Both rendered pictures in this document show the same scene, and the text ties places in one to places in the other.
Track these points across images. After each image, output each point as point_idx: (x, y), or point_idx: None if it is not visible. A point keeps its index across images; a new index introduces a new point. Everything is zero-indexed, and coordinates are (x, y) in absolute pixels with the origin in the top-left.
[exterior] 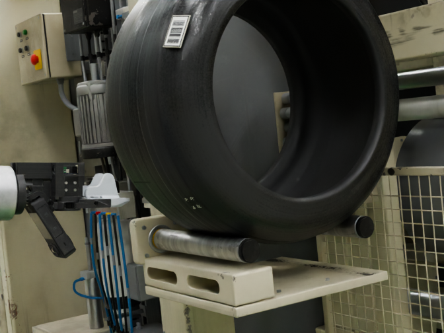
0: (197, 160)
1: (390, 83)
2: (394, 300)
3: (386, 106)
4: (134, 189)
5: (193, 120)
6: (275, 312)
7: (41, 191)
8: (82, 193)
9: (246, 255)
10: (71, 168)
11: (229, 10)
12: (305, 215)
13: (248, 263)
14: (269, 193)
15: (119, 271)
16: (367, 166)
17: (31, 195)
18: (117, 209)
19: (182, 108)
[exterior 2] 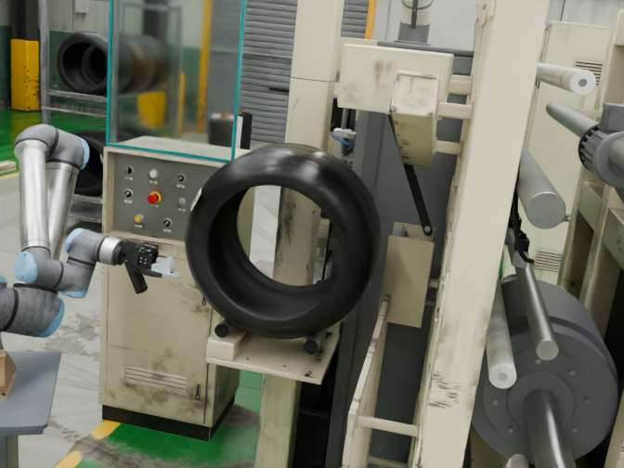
0: (194, 272)
1: (346, 266)
2: (370, 397)
3: (339, 279)
4: (331, 244)
5: (193, 252)
6: (388, 362)
7: (130, 258)
8: (149, 266)
9: (217, 332)
10: (145, 252)
11: (227, 196)
12: (258, 325)
13: (239, 335)
14: (233, 305)
15: None
16: (313, 312)
17: (124, 258)
18: None
19: (189, 242)
